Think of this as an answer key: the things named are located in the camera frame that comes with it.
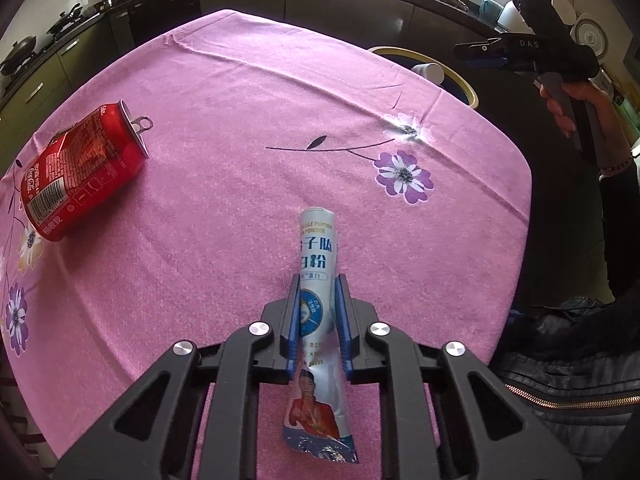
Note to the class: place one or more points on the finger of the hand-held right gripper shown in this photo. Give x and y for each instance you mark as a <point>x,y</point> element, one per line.
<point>477,47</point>
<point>487,62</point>

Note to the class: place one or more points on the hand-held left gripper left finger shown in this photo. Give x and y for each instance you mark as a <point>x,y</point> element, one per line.
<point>295,320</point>

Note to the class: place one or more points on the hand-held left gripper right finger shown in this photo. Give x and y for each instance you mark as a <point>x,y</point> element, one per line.
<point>344,320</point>

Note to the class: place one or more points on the white pill bottle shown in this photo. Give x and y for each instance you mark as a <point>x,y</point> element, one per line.
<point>430,72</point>

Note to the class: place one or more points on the white sachet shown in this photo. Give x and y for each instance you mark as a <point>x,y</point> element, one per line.
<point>317,260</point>

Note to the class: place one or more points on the yellow-rimmed trash bin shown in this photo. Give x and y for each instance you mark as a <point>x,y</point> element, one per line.
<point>390,50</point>

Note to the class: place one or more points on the red soda can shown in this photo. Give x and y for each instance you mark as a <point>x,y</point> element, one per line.
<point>80,170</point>

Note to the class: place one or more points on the person's right hand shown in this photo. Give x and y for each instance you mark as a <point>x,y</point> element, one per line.
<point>610,120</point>

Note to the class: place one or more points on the white electric fan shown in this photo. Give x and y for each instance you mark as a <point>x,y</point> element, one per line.
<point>590,37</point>

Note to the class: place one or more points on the teal container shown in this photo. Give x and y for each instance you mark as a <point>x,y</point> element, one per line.
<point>490,6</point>

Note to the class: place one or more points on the white kettle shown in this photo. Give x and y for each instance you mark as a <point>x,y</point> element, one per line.
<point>510,15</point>

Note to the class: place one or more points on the dark kitchen cabinet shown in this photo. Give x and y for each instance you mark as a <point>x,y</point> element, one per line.
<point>325,5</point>

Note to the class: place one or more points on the pink floral tablecloth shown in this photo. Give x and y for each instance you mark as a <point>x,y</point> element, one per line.
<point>225,135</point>

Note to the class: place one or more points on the person's dark quilted jacket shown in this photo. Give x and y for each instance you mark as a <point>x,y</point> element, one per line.
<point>560,355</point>

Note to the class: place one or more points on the olive kitchen cabinet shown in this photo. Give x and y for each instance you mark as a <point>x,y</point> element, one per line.
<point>75,65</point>

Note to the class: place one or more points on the black wok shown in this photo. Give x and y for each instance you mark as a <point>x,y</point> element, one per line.
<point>67,20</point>
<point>17,52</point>

